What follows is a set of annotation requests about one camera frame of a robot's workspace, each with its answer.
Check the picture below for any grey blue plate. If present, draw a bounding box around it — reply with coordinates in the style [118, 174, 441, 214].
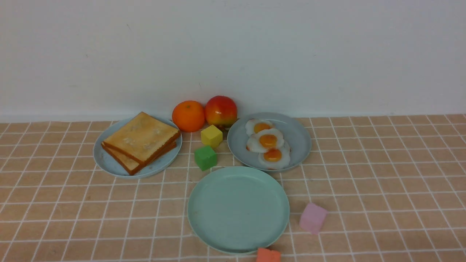
[227, 112, 312, 172]

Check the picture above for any orange fruit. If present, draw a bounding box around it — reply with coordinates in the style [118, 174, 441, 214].
[172, 100, 205, 132]

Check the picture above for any yellow cube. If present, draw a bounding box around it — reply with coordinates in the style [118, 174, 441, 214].
[200, 125, 223, 148]

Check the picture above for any red yellow apple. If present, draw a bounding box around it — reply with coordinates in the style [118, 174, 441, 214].
[204, 96, 238, 128]

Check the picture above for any fried egg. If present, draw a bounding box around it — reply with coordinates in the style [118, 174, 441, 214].
[258, 142, 291, 170]
[245, 118, 275, 136]
[246, 129, 285, 153]

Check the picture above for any toast slice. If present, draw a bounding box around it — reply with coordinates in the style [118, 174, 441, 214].
[102, 112, 181, 166]
[101, 142, 177, 176]

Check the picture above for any green cube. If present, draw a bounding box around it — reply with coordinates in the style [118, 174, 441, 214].
[194, 146, 218, 171]

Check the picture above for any teal green plate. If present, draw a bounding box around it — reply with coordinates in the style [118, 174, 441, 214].
[187, 166, 290, 255]

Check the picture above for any orange red cube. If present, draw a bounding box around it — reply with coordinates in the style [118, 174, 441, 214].
[255, 248, 281, 262]

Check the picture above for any light blue plate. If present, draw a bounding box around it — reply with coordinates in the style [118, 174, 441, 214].
[93, 118, 182, 179]

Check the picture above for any pink cube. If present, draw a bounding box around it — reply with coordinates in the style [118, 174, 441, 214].
[299, 203, 328, 234]

